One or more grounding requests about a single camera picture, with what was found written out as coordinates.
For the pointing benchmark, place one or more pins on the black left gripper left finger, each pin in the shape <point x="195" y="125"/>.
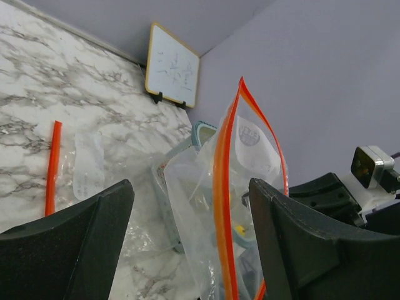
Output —
<point x="71" y="254"/>

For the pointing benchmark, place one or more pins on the pale green plastic basket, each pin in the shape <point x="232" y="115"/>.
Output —
<point x="196" y="180"/>

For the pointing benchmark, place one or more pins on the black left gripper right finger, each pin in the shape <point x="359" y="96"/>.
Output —
<point x="307" y="255"/>

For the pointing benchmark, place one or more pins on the small framed whiteboard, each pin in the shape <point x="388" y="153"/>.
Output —
<point x="172" y="68"/>

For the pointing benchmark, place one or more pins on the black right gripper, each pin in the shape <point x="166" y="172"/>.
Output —
<point x="348" y="201"/>

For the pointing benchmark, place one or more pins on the clear orange-zip bag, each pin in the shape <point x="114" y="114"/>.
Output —
<point x="244" y="147"/>
<point x="91" y="162"/>

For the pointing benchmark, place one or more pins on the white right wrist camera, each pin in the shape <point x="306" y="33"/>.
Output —
<point x="372" y="182"/>

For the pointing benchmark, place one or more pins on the yellow toy lemon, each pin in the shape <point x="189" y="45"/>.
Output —
<point x="240" y="230"/>

